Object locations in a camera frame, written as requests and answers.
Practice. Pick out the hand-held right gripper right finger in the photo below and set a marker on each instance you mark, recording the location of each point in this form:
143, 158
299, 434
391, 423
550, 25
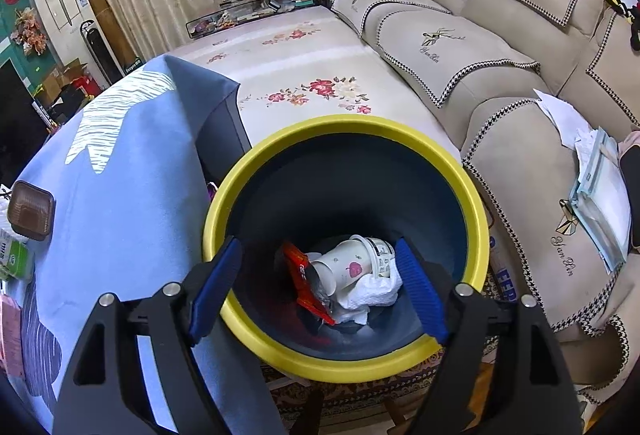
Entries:
420, 290

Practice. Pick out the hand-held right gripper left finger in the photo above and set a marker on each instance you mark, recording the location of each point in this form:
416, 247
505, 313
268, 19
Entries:
215, 285

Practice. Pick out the white tissue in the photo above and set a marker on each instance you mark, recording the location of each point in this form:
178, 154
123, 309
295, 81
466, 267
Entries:
375, 292

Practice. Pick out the white pill bottle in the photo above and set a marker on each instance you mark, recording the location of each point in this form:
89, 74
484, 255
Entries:
383, 257

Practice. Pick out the cream paper cup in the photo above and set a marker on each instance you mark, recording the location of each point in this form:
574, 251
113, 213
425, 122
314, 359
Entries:
345, 265

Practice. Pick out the red snack wrapper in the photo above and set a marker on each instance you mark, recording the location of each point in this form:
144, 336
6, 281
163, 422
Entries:
300, 275

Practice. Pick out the yellow rimmed dark bin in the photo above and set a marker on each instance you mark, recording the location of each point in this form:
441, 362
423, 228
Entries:
325, 175

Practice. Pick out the blue white box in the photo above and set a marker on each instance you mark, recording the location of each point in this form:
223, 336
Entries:
504, 275

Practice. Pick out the patterned rug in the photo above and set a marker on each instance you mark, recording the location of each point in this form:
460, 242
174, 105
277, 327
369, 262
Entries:
350, 397

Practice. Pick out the blue tablecloth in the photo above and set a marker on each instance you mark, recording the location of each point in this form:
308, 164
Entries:
125, 190

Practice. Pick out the brown plastic box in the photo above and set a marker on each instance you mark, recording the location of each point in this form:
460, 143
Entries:
32, 212

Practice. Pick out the green white carton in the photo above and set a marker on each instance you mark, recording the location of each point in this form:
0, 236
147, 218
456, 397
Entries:
12, 255

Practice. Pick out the stack of pale booklets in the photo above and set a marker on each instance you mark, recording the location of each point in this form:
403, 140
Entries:
605, 200

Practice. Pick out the red white carton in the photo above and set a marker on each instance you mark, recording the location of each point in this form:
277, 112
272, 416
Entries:
10, 330

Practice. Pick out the white paper sheet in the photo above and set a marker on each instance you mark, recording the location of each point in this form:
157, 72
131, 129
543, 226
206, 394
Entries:
560, 115

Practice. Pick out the black flat pad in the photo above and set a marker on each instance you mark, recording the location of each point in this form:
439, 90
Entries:
632, 200

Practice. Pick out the beige sofa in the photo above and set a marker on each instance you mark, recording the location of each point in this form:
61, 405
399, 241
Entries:
500, 65

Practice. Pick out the cream floral blanket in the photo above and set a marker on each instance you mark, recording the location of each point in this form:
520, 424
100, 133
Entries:
300, 55

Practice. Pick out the open cardboard box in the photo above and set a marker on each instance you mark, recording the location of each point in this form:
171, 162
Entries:
65, 80

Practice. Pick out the large black television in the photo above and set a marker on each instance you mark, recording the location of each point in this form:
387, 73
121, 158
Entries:
17, 125

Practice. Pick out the black tower fan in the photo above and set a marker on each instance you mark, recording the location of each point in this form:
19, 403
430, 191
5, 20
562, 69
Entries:
95, 55

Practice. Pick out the cluttered glass coffee table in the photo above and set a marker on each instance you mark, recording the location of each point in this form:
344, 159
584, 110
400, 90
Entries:
250, 7

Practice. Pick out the hanging flower decoration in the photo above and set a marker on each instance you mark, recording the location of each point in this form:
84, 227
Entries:
30, 32

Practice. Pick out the yellow black plush toy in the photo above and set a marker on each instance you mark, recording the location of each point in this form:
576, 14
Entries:
622, 12

